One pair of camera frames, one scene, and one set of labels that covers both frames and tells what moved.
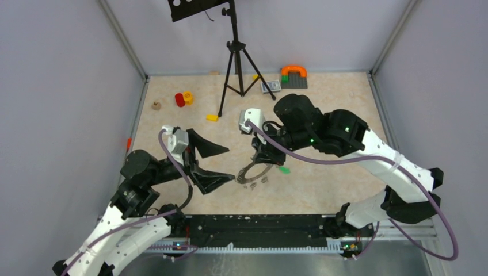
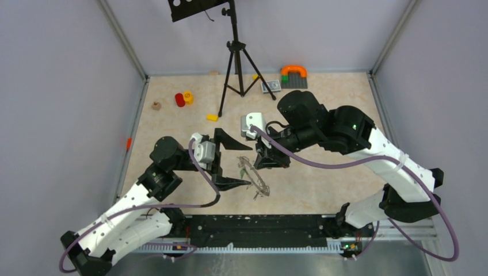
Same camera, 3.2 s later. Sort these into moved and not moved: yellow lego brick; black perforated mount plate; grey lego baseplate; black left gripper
Moved: black left gripper
Not moved: yellow lego brick; black perforated mount plate; grey lego baseplate
